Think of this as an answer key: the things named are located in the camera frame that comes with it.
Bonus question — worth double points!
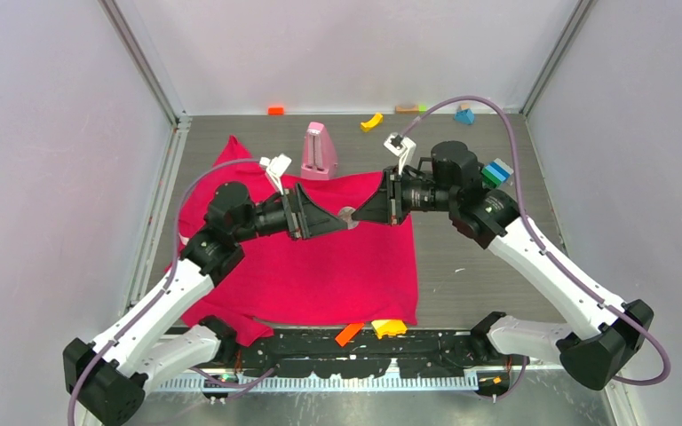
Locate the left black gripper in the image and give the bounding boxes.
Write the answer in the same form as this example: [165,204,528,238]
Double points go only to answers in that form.
[233,181,345,243]

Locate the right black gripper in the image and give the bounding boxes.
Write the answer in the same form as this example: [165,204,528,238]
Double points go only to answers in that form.
[353,165,456,226]

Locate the round silver brooch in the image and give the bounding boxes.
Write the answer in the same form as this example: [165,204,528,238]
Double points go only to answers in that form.
[337,206,359,230]

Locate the red cloth garment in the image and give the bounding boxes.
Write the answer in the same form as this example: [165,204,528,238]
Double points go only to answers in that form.
[178,162,419,346]

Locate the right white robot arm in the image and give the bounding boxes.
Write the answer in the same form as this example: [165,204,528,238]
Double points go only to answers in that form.
[352,134,654,391]

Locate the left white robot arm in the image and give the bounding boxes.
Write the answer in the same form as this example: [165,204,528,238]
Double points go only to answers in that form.
[62,182,347,425]

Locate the pink metronome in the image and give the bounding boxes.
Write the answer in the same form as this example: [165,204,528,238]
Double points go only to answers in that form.
[300,122,338,181]

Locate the yellow curved block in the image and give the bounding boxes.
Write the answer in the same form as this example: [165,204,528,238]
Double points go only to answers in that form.
[360,113,384,132]

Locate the orange rectangular block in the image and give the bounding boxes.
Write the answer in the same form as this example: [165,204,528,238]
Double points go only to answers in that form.
[334,322,365,347]

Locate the tan wooden block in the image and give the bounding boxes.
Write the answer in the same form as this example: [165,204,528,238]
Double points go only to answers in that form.
[394,104,428,114]

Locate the yellow block pile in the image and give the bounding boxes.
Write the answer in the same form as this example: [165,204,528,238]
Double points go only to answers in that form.
[371,319,408,340]

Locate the small orange block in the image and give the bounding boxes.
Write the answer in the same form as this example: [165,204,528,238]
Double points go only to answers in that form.
[267,106,285,115]

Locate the stacked green blue bricks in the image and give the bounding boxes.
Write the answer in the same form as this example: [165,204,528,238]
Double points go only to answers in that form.
[480,158,514,188]

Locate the blue triangular block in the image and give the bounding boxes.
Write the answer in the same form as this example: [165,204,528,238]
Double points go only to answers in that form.
[454,103,476,125]

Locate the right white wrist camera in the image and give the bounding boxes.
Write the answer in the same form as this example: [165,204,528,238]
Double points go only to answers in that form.
[384,133,416,175]

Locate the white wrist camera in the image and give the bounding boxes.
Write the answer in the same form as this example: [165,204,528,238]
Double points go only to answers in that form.
[258,154,292,194]
[384,133,416,175]

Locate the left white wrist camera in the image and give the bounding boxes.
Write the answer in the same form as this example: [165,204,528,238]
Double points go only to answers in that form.
[258,154,292,194]

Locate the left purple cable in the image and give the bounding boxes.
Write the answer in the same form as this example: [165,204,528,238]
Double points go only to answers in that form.
[67,156,272,426]

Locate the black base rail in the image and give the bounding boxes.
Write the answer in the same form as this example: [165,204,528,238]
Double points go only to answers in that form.
[199,326,521,381]

